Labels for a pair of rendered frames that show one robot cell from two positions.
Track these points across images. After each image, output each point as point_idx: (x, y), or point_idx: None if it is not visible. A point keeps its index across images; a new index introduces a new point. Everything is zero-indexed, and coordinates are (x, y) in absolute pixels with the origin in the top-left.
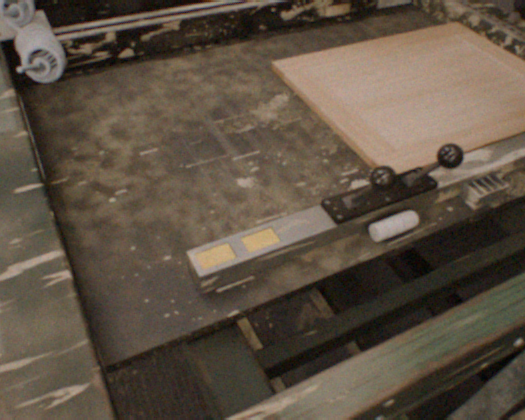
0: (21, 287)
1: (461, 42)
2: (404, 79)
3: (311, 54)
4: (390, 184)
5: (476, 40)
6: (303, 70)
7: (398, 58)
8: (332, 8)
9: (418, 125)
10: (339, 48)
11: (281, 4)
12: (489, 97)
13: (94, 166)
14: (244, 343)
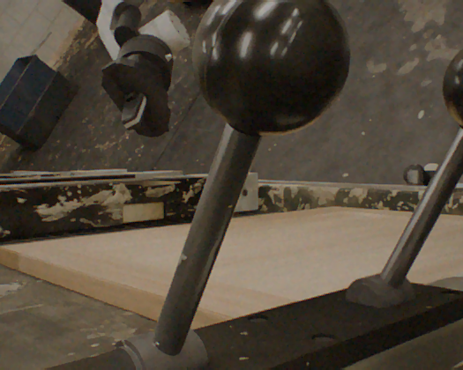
0: None
1: (353, 215)
2: (275, 240)
3: (86, 236)
4: (317, 16)
5: (374, 211)
6: (64, 247)
7: (256, 230)
8: (132, 208)
9: (333, 272)
10: (144, 230)
11: (36, 192)
12: (445, 240)
13: None
14: None
